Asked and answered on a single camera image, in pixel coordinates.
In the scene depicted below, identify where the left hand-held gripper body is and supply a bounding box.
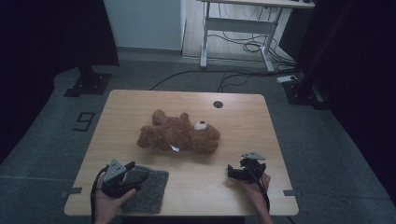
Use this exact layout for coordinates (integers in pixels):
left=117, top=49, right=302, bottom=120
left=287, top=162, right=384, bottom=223
left=101, top=159, right=143, bottom=199

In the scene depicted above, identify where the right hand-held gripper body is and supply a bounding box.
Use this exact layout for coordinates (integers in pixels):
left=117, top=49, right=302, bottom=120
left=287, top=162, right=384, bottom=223
left=238, top=151, right=267, bottom=183

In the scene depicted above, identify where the grey fluffy cloth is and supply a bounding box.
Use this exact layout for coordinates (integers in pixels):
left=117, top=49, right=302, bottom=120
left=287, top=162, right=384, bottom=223
left=120, top=165, right=170, bottom=215

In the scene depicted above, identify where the brown teddy bear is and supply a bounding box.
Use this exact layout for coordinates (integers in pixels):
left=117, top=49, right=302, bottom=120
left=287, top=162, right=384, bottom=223
left=136, top=108, right=222, bottom=156

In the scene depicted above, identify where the person's right hand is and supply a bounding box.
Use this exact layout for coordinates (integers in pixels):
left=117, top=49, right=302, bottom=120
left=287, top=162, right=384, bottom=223
left=241, top=172, right=272, bottom=203

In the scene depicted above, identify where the person's left hand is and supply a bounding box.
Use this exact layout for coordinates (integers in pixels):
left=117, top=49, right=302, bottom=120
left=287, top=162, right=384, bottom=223
left=92, top=177, right=138, bottom=220

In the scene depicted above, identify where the grey tape strip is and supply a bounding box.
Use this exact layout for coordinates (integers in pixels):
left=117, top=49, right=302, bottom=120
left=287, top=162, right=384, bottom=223
left=60, top=186, right=84, bottom=200
left=282, top=189, right=303, bottom=198

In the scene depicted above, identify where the black stand base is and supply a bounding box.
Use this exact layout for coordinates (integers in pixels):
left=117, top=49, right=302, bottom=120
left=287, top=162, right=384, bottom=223
left=282, top=74, right=331, bottom=111
left=63, top=64, right=113, bottom=98

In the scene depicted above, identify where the white power strip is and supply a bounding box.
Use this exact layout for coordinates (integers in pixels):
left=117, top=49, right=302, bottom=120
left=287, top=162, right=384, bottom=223
left=276, top=75, right=299, bottom=84

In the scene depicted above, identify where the dark curtain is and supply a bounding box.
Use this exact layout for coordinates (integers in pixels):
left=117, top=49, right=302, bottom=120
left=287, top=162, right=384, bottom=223
left=294, top=0, right=396, bottom=203
left=0, top=0, right=120, bottom=164

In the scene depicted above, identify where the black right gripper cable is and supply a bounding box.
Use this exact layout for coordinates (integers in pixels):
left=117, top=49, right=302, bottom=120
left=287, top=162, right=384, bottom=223
left=245, top=163, right=271, bottom=213

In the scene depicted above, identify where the short black floor cable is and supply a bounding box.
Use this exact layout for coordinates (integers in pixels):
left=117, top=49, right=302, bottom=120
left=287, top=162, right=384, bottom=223
left=218, top=72, right=255, bottom=93

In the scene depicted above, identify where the long black floor cable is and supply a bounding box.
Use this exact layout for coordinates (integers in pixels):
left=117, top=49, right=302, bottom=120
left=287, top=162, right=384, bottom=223
left=148, top=69, right=283, bottom=91

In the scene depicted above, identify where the tangle of black cables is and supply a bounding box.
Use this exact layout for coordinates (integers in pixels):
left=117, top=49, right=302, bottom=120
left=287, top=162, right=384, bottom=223
left=207, top=30, right=297, bottom=72

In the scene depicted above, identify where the white metal frame desk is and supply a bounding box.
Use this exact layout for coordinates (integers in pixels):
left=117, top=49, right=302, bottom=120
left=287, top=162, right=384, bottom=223
left=197, top=0, right=316, bottom=74

